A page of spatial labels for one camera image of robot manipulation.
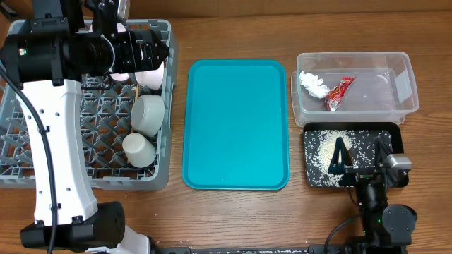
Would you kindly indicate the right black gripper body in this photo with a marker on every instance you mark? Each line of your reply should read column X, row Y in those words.
column 362, row 175

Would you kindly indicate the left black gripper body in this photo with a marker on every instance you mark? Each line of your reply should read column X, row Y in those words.
column 126, row 58

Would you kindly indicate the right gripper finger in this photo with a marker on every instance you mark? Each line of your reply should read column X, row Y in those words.
column 341, row 162
column 381, row 151

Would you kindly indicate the white rice grains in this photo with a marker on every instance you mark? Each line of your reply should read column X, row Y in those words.
column 319, row 149

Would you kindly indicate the pink small bowl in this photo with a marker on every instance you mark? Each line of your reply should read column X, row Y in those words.
column 151, row 79

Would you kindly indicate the grey-green bowl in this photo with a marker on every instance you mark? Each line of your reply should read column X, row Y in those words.
column 147, row 114

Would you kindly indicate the red snack wrapper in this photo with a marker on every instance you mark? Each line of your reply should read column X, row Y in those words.
column 335, row 96

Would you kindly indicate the white tissue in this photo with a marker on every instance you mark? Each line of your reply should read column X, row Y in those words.
column 314, row 85

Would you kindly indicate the pale green cup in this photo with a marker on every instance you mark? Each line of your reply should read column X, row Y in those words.
column 139, row 151

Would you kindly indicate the large pink plate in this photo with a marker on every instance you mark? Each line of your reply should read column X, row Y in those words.
column 121, row 77

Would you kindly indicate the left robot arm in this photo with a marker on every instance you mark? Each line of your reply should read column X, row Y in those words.
column 45, row 68

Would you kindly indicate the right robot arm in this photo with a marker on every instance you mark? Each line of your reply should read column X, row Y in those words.
column 386, row 228

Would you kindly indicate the black waste tray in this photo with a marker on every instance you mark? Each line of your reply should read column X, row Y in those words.
column 393, row 129

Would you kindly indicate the clear plastic waste bin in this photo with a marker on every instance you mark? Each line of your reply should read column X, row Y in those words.
column 384, row 88

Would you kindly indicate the grey plastic dish rack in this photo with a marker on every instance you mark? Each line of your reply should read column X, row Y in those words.
column 105, row 122

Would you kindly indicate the teal serving tray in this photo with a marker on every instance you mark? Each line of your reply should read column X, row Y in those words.
column 236, row 133

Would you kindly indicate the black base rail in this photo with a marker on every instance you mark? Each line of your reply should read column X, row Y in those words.
column 312, row 249

